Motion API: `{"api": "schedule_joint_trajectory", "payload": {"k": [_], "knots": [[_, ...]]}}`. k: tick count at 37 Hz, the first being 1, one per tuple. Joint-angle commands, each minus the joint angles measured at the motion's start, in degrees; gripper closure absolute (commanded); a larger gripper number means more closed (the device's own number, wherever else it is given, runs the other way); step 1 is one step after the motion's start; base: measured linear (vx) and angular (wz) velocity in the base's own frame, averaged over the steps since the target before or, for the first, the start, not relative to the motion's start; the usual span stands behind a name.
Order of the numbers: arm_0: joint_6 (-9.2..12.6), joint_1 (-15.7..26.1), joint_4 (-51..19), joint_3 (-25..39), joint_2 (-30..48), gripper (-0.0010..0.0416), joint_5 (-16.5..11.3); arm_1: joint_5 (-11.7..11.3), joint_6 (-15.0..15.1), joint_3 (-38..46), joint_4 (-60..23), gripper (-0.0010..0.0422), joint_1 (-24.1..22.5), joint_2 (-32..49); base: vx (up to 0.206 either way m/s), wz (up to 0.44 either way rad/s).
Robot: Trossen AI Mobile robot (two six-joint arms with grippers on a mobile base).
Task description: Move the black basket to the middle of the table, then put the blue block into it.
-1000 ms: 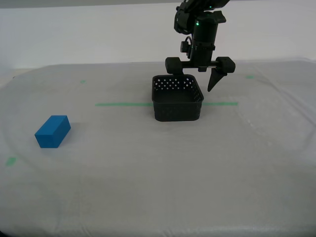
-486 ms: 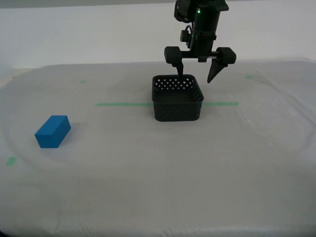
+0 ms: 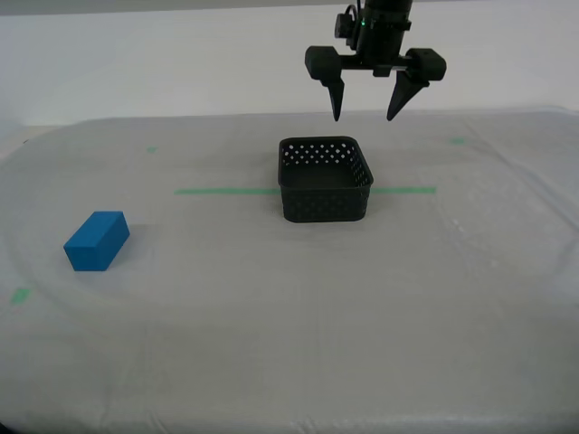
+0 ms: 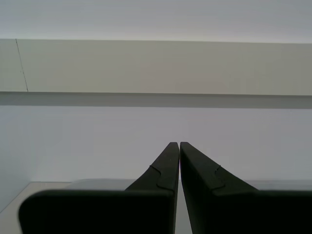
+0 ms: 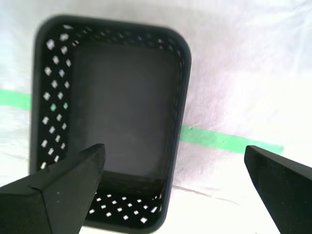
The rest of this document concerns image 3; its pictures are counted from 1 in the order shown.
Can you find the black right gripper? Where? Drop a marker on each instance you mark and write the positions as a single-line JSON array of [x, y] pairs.
[[382, 45]]

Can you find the white woven table cloth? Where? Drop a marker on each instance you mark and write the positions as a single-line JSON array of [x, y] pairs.
[[280, 316]]

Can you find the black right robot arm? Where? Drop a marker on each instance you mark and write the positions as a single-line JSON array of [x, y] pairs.
[[389, 9]]

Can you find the black perforated plastic basket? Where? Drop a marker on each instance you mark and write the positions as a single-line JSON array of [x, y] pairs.
[[323, 203]]

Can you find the blue rectangular block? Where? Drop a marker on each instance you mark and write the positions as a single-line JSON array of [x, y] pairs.
[[97, 244]]

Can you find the long green tape strip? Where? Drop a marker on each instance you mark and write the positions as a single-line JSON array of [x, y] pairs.
[[217, 191]]

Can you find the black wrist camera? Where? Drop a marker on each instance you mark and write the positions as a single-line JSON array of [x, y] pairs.
[[346, 27]]

